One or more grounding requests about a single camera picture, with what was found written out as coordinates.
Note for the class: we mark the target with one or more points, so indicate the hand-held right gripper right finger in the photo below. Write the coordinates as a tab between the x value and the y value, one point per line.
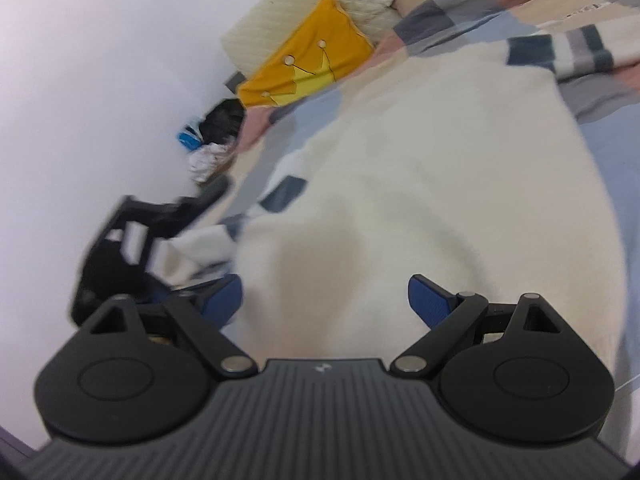
427	302

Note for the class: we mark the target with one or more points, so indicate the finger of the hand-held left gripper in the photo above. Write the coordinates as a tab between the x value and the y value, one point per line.
205	200
167	292

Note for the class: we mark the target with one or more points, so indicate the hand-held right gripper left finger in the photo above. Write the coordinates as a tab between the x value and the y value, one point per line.
227	297

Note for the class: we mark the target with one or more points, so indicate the cream fluffy patterned sweater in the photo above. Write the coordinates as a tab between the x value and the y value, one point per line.
425	170

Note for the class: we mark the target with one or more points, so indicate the white crumpled cloth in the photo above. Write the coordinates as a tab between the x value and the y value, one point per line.
207	160

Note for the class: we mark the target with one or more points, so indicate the blue packet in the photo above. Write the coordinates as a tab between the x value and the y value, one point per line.
189	137

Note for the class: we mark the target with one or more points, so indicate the black bag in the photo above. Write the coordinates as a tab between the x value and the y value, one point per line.
225	117

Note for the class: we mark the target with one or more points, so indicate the yellow crown pillow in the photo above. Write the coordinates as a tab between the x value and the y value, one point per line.
325	25

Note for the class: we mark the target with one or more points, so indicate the patchwork bed blanket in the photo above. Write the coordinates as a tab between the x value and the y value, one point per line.
525	5

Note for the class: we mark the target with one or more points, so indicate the dark wall socket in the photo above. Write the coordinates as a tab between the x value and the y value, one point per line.
234	81

